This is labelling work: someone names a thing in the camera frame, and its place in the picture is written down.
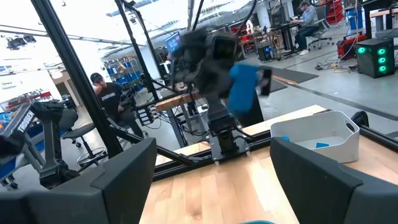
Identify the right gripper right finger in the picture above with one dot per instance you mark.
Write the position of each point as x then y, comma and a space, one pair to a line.
317, 193

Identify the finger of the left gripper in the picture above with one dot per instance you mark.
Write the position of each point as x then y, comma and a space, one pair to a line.
266, 82
189, 56

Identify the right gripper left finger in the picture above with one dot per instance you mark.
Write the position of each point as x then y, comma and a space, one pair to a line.
124, 186

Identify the blue foam wedge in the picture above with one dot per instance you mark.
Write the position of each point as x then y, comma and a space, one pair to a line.
322, 145

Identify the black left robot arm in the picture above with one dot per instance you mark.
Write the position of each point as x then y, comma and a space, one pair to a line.
224, 124

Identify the large display screen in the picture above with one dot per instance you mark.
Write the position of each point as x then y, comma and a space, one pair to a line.
172, 42

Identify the black floor mat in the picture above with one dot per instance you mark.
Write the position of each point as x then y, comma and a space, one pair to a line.
295, 79

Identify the wooden top workbench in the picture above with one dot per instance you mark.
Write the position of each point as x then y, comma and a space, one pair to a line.
174, 101

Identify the black standing desk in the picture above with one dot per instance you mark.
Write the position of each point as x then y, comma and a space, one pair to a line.
286, 34

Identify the white plastic bin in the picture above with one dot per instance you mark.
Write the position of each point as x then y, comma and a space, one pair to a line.
326, 127

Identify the blue bin shelf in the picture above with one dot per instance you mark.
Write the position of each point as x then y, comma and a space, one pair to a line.
124, 73

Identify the person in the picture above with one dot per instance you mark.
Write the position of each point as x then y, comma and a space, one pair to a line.
306, 21
110, 96

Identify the grey office chair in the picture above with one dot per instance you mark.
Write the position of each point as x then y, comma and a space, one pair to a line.
321, 28

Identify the black stool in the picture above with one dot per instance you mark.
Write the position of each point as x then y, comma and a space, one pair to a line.
74, 124

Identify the red tool case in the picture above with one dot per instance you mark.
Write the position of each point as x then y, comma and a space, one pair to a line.
349, 46

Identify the black computer green fans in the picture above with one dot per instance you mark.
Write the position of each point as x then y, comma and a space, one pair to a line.
371, 62

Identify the black studio light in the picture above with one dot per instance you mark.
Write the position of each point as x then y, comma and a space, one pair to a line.
20, 43

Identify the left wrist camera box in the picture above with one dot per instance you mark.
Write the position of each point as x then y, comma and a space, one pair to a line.
224, 48

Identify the black background rig frame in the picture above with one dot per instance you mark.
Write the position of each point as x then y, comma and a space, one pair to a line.
137, 46

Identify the black switch box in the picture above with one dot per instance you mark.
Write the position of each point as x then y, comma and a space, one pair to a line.
144, 115

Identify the black round mount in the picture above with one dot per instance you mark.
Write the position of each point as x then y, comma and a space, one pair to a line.
360, 119

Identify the black aluminium rig frame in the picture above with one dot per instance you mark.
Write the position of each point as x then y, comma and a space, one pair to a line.
77, 77

